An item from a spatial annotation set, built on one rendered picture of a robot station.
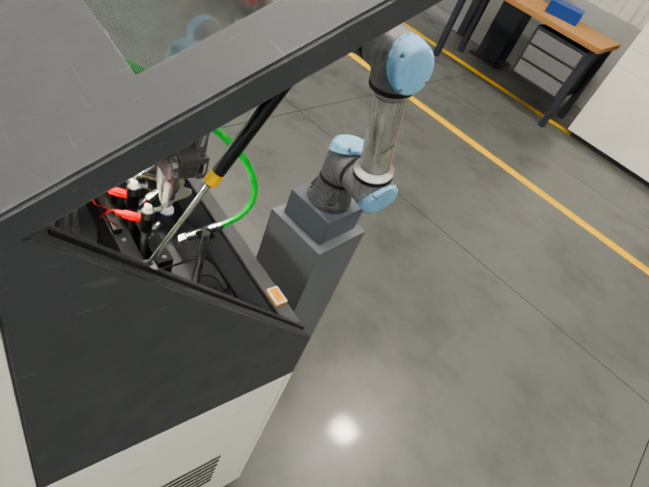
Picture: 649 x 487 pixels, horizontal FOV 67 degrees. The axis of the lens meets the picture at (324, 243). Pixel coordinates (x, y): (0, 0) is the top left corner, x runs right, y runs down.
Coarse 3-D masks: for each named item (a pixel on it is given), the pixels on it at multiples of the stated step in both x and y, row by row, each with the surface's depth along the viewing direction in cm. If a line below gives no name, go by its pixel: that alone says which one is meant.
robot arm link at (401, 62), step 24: (360, 48) 113; (384, 48) 106; (408, 48) 104; (384, 72) 108; (408, 72) 107; (384, 96) 113; (408, 96) 114; (384, 120) 120; (384, 144) 126; (360, 168) 136; (384, 168) 133; (360, 192) 139; (384, 192) 137
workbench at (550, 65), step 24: (504, 0) 496; (528, 0) 511; (552, 0) 488; (552, 24) 474; (576, 24) 488; (528, 48) 497; (552, 48) 482; (576, 48) 469; (600, 48) 455; (528, 72) 505; (552, 72) 489; (576, 72) 477; (552, 96) 497; (576, 96) 536
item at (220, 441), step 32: (224, 416) 119; (256, 416) 134; (128, 448) 100; (160, 448) 110; (192, 448) 122; (224, 448) 138; (64, 480) 93; (96, 480) 102; (128, 480) 113; (160, 480) 126; (192, 480) 141; (224, 480) 163
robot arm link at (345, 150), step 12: (336, 144) 144; (348, 144) 145; (360, 144) 147; (336, 156) 145; (348, 156) 144; (360, 156) 144; (324, 168) 151; (336, 168) 146; (348, 168) 143; (336, 180) 150
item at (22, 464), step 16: (0, 336) 57; (0, 352) 58; (0, 368) 60; (0, 384) 63; (0, 400) 65; (16, 400) 68; (0, 416) 68; (16, 416) 70; (0, 432) 70; (16, 432) 72; (0, 448) 73; (16, 448) 76; (0, 464) 76; (16, 464) 79; (0, 480) 80; (16, 480) 83; (32, 480) 86
